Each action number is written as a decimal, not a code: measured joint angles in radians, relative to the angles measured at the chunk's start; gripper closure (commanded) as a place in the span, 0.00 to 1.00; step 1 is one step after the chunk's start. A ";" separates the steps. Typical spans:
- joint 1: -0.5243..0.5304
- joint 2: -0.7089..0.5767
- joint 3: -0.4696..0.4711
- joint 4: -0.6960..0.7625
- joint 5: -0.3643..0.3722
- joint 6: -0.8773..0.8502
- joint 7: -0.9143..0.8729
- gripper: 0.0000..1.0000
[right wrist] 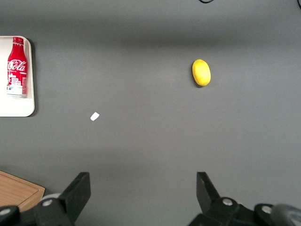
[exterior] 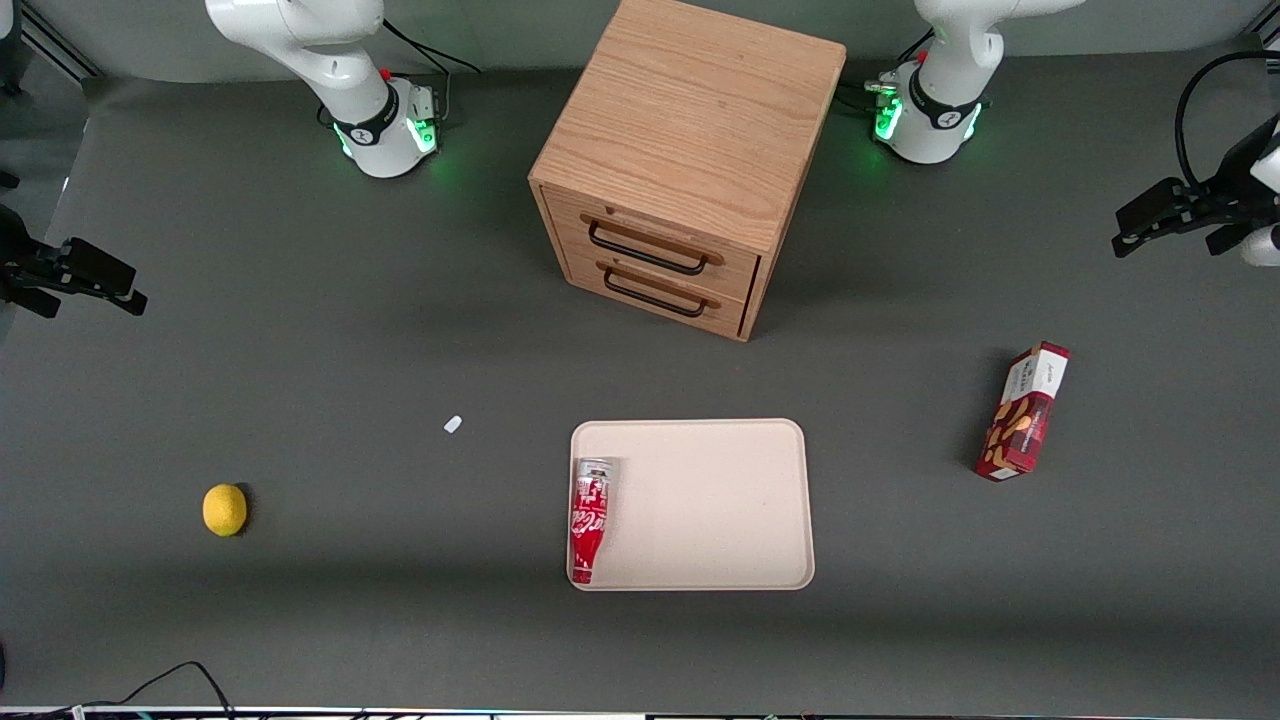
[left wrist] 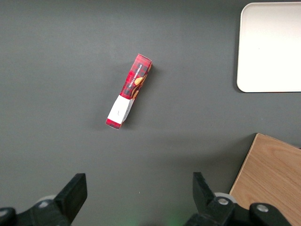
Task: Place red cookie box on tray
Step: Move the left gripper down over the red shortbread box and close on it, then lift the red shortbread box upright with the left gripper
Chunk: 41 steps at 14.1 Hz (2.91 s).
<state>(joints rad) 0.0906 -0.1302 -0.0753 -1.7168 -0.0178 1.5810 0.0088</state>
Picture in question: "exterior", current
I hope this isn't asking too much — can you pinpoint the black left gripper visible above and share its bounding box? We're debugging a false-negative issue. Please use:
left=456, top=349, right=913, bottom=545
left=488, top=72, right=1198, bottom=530
left=1111, top=114, right=1280, bottom=260

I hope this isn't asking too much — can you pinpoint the black right arm base cable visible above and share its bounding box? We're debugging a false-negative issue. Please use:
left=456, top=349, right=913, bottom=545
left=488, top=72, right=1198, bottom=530
left=382, top=18, right=482, bottom=123

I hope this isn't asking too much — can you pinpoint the yellow lemon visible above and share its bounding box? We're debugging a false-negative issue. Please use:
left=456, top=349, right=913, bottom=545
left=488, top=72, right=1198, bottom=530
left=202, top=483, right=249, bottom=538

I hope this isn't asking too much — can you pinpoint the beige rectangular tray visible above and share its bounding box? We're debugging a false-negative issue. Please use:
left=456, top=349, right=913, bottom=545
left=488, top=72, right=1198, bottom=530
left=567, top=418, right=816, bottom=592

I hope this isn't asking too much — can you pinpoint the black left arm base cable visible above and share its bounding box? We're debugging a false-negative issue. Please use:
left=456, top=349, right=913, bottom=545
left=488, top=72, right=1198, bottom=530
left=838, top=30, right=936, bottom=116

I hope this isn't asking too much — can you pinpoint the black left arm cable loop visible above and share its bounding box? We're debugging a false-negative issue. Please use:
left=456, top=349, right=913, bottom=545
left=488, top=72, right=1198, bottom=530
left=1174, top=49, right=1280, bottom=191

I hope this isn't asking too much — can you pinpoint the red cookie box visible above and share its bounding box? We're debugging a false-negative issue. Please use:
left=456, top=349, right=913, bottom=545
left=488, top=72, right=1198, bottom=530
left=975, top=341, right=1071, bottom=483

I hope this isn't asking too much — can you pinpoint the red cola bottle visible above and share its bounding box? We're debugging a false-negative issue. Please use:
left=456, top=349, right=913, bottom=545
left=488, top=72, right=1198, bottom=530
left=569, top=457, right=614, bottom=585

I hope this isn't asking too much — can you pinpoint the aluminium frame rail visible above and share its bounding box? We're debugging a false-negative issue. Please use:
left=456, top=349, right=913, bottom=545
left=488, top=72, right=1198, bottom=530
left=18, top=0, right=103, bottom=81

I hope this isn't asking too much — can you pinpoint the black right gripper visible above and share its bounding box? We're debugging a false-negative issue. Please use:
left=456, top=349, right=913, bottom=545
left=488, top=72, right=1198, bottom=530
left=0, top=205, right=149, bottom=320

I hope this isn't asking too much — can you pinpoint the black drawer handle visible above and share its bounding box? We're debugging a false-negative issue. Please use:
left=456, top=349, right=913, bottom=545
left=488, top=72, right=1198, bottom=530
left=602, top=267, right=708, bottom=319
left=587, top=220, right=710, bottom=277

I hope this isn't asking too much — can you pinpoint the wooden two-drawer cabinet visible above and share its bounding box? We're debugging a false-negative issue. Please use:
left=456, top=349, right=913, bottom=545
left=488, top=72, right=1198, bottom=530
left=528, top=0, right=848, bottom=343

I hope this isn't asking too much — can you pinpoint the black table edge cable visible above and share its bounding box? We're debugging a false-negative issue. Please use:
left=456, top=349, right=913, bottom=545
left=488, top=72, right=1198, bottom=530
left=0, top=660, right=237, bottom=718

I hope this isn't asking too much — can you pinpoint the black arm base cable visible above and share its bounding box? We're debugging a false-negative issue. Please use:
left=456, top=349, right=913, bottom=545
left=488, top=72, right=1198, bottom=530
left=382, top=18, right=482, bottom=123
left=838, top=30, right=936, bottom=116

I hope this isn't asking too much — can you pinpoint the wooden drawer front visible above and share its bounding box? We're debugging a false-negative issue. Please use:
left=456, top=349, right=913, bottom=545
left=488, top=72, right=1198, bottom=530
left=562, top=245, right=751, bottom=338
left=540, top=186, right=762, bottom=301

